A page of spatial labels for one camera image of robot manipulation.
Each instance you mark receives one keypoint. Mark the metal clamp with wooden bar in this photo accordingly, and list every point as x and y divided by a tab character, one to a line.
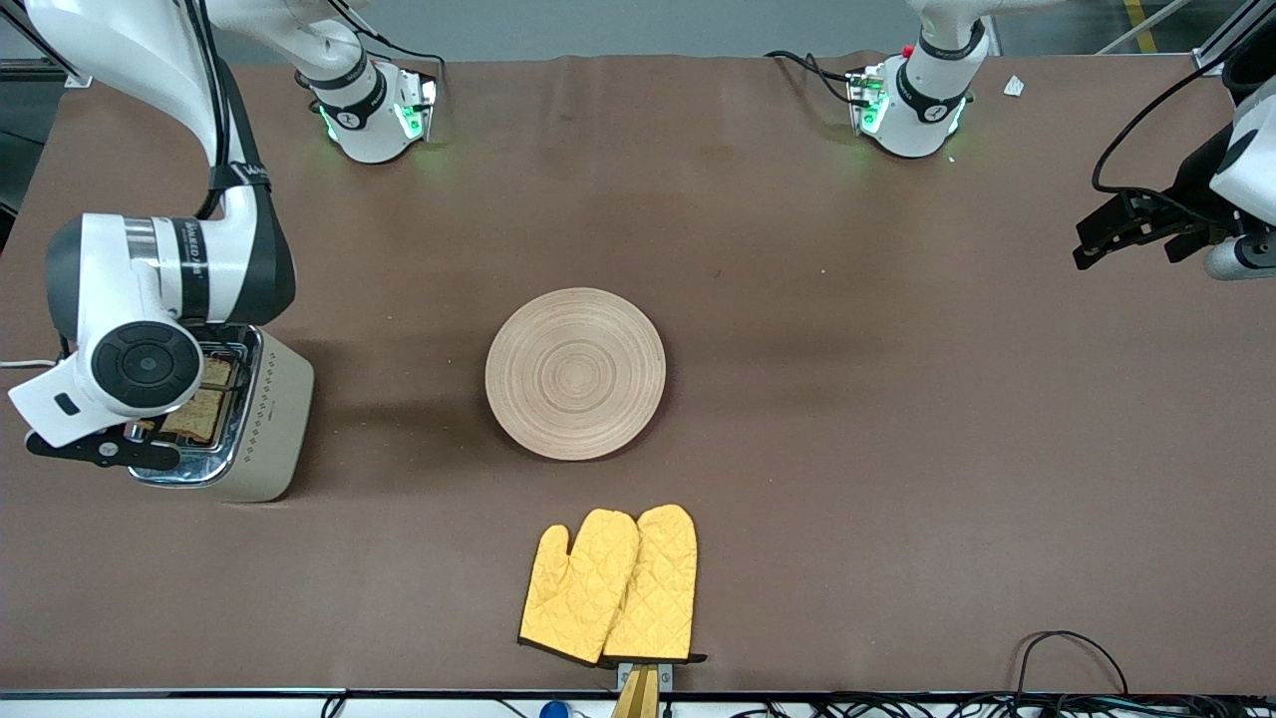
640	688

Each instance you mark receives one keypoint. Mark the small white paper scrap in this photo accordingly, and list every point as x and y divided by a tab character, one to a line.
1014	86

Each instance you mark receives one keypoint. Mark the brown bread slice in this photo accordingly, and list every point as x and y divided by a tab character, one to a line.
204	414

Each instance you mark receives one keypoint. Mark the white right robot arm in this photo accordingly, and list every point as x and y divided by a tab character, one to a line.
140	269

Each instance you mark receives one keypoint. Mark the round wooden plate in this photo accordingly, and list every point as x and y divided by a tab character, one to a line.
575	374

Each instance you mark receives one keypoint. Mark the small blue round object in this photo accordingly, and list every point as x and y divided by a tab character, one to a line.
553	710

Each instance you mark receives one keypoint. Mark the beige chrome two-slot toaster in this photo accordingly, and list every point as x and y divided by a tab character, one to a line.
279	419

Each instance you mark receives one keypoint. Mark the yellow quilted oven mitt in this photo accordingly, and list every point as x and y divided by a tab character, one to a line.
658	588
578	588

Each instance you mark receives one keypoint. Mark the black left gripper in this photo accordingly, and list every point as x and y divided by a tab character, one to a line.
1188	186

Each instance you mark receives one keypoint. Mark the aluminium frame profile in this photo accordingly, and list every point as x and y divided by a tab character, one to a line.
50	72

